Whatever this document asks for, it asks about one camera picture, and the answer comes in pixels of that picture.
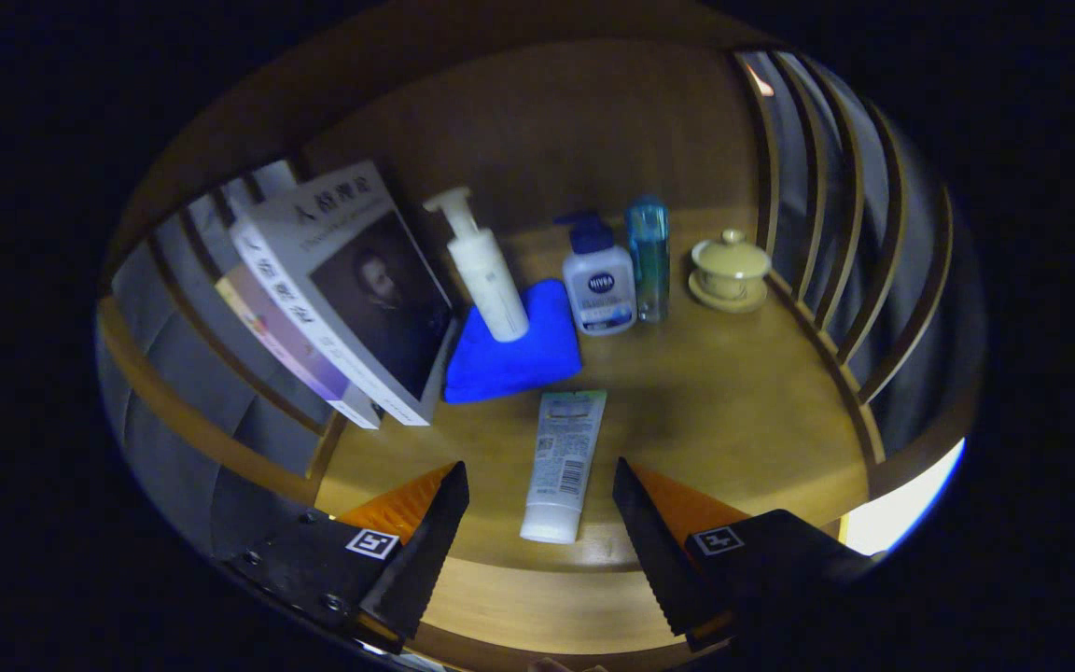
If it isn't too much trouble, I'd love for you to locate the beige lidded teacup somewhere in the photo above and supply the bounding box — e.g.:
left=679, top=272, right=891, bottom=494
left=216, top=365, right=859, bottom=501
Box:
left=688, top=229, right=773, bottom=314

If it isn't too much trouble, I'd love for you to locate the white pump bottle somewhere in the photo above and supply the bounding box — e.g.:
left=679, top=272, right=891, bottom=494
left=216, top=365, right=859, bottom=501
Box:
left=423, top=186, right=531, bottom=343

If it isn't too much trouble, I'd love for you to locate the white bottle blue cap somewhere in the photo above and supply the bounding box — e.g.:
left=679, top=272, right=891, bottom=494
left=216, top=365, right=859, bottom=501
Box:
left=553, top=211, right=639, bottom=337

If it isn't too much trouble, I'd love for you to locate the white cleanser tube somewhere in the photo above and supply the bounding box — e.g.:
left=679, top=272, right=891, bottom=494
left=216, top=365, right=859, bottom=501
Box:
left=519, top=389, right=609, bottom=545

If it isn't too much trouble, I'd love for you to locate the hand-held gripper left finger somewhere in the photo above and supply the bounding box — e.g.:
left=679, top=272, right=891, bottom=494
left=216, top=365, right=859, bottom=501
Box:
left=211, top=461, right=470, bottom=654

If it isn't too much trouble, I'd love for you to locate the brown wooden cabinet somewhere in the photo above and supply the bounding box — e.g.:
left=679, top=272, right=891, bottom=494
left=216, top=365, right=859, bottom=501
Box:
left=94, top=0, right=986, bottom=598

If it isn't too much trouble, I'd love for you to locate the purple book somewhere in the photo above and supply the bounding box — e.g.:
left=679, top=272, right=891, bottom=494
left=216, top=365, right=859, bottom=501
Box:
left=214, top=264, right=382, bottom=430

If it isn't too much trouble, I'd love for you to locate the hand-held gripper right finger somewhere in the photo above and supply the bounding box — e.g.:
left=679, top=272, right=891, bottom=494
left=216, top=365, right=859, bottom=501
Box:
left=612, top=457, right=874, bottom=654

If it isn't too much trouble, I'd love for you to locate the teal slim bottle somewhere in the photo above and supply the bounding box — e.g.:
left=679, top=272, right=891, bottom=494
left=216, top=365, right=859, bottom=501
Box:
left=624, top=194, right=671, bottom=325

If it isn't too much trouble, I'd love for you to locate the wooden countertop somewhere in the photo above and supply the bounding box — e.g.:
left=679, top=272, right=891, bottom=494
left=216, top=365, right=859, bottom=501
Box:
left=314, top=210, right=874, bottom=572

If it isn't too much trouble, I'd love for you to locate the blue folded cloth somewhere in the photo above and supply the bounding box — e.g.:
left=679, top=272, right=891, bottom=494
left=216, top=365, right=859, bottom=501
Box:
left=444, top=278, right=583, bottom=405

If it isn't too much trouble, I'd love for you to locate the white thick book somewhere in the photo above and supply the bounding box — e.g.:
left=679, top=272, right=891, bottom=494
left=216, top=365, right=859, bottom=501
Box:
left=230, top=160, right=460, bottom=427

